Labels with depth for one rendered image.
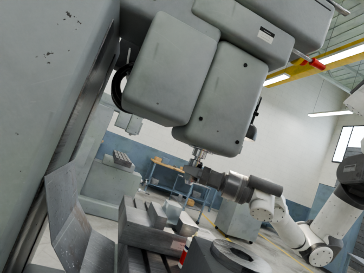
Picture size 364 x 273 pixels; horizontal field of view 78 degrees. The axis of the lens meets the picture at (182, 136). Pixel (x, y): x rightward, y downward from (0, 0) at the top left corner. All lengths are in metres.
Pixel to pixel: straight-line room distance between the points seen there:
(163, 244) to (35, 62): 0.59
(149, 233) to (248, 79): 0.55
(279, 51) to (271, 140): 8.28
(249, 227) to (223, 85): 4.98
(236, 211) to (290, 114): 5.40
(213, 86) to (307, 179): 9.70
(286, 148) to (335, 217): 8.59
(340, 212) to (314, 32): 0.56
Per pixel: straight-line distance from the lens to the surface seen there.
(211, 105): 0.65
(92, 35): 0.51
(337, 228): 0.90
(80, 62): 0.50
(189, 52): 0.64
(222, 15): 0.71
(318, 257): 0.90
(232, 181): 0.70
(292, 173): 9.73
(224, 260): 0.35
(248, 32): 0.73
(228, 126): 0.67
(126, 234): 0.75
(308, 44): 0.86
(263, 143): 8.82
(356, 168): 0.84
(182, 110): 0.60
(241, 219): 5.32
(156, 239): 0.77
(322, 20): 0.90
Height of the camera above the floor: 1.26
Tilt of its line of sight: 5 degrees up
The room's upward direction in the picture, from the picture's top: 21 degrees clockwise
